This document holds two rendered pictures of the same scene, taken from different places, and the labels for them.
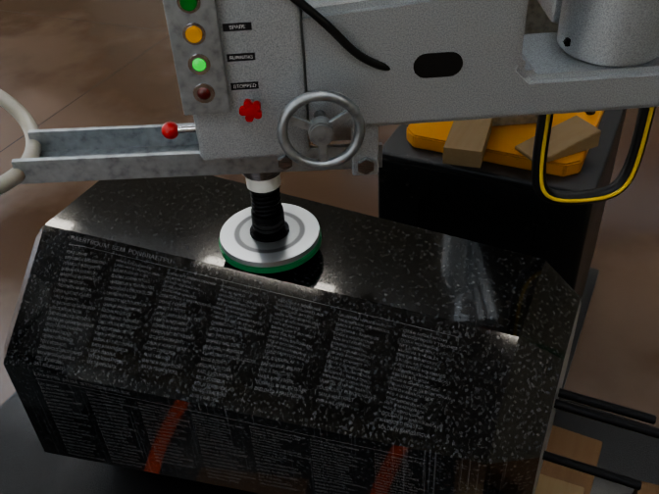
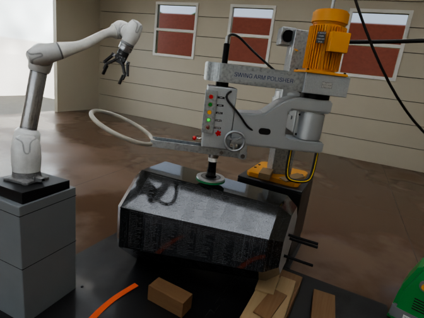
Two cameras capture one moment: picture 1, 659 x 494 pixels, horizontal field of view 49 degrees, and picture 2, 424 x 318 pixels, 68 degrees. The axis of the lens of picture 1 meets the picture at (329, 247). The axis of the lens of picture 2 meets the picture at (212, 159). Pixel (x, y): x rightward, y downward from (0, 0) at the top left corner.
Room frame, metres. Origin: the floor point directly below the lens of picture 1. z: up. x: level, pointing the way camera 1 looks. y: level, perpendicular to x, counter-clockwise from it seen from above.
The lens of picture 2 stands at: (-0.99, 0.24, 1.64)
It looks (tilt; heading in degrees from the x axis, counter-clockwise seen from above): 15 degrees down; 357
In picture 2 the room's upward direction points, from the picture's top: 7 degrees clockwise
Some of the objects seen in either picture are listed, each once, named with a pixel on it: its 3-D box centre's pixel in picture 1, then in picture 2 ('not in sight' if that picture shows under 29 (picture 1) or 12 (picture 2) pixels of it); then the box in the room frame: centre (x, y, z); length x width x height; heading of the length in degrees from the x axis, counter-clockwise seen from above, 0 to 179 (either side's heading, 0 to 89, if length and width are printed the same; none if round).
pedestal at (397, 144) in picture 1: (496, 222); (271, 209); (1.91, -0.55, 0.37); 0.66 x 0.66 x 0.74; 62
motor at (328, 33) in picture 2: not in sight; (325, 43); (1.24, -0.53, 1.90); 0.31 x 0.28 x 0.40; 1
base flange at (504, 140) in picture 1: (510, 114); (277, 172); (1.91, -0.55, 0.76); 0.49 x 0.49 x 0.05; 62
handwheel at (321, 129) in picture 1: (320, 121); (233, 140); (1.13, 0.00, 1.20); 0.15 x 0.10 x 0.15; 91
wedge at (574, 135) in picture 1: (557, 139); (291, 177); (1.68, -0.62, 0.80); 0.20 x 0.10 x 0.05; 113
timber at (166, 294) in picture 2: not in sight; (170, 296); (0.90, 0.33, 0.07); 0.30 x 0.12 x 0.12; 60
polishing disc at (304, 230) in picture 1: (270, 233); (210, 176); (1.25, 0.13, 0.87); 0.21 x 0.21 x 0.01
